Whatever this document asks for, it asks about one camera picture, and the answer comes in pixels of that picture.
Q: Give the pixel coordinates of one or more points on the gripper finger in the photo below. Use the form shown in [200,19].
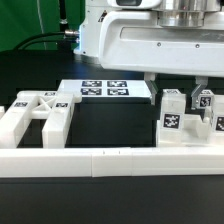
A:
[150,80]
[201,84]

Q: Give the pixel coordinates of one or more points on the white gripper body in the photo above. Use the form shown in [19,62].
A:
[134,41]

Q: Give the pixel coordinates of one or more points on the white chair seat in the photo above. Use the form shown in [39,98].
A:
[195,133]

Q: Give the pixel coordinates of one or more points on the white chair back frame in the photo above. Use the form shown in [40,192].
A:
[55,108]

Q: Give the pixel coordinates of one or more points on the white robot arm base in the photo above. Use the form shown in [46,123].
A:
[89,31]

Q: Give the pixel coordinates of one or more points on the white tagged cube far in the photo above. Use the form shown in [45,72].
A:
[205,98]

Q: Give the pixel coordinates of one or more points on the white tagged cube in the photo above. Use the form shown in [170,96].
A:
[171,91]
[205,98]

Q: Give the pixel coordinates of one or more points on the white tagged cube near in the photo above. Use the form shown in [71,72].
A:
[171,91]

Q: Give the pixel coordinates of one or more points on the white tag plate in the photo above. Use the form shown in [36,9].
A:
[106,88]

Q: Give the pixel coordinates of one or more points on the white U-shaped fence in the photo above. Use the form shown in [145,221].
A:
[101,162]

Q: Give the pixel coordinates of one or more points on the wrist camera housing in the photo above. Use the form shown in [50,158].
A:
[134,4]

